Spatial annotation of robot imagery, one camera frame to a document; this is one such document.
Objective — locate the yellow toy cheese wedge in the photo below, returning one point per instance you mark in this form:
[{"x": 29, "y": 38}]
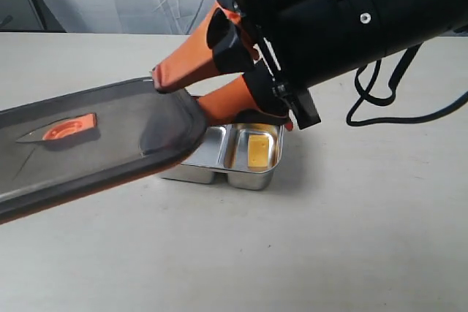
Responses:
[{"x": 259, "y": 151}]

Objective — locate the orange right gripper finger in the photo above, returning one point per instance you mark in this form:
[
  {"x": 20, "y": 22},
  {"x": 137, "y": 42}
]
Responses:
[
  {"x": 248, "y": 98},
  {"x": 218, "y": 46}
]

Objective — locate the dark transparent box lid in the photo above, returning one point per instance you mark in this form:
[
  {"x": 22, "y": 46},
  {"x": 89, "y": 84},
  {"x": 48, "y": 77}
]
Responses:
[{"x": 63, "y": 148}]

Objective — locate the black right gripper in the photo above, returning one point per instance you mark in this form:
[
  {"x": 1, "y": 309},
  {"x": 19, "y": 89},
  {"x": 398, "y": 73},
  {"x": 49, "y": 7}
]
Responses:
[{"x": 305, "y": 42}]

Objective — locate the stainless steel lunch box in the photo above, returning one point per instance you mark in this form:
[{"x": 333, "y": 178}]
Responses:
[{"x": 224, "y": 151}]

